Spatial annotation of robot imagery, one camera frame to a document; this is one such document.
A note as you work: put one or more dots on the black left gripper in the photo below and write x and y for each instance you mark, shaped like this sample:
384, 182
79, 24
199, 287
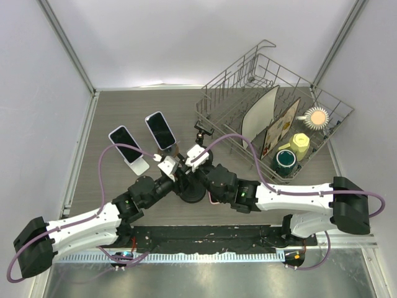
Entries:
181, 182

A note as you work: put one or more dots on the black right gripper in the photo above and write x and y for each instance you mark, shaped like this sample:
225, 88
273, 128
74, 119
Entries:
194, 174

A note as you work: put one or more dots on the black clamp phone stand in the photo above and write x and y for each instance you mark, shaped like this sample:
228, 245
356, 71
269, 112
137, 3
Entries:
192, 190

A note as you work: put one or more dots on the phone with pink case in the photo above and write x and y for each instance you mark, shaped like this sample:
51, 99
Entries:
212, 200

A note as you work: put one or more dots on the black round-base phone stand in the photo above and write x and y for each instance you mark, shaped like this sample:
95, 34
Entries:
202, 132

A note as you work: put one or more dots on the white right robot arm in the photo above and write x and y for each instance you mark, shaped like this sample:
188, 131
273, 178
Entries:
338, 205

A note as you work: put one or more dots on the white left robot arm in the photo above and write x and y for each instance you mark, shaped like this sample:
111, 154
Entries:
40, 243

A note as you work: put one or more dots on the white phone stand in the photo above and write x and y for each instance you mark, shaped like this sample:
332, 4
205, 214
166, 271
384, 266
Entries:
139, 166

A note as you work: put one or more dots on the wooden round phone stand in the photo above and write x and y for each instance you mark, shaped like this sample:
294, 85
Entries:
172, 151

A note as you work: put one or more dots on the phone with lilac case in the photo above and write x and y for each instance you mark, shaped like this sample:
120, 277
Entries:
123, 136

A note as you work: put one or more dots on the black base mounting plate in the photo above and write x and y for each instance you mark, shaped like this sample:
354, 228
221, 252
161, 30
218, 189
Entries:
208, 240

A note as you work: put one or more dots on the teal green mug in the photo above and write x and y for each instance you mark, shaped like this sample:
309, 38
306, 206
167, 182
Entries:
284, 163

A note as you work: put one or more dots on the plain white square plate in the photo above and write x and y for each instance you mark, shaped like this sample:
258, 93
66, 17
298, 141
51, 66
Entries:
260, 115

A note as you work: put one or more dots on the floral square plate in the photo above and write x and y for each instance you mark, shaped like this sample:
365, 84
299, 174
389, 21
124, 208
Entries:
279, 128

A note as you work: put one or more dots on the yellow mug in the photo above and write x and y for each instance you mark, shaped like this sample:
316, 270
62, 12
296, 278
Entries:
299, 143

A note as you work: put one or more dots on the striped white mug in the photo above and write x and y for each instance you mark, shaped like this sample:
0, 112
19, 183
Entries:
315, 118

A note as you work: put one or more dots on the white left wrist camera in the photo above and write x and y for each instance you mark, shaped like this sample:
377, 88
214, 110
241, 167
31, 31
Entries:
168, 165

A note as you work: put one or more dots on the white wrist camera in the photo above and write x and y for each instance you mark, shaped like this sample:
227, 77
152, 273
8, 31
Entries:
195, 158
168, 165

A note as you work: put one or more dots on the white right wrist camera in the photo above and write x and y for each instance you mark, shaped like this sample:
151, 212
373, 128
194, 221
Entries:
195, 158

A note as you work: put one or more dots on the white slotted cable duct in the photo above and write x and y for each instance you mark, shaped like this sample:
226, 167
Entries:
229, 257

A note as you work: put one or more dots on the grey wire dish rack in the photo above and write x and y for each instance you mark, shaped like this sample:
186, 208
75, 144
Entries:
227, 97

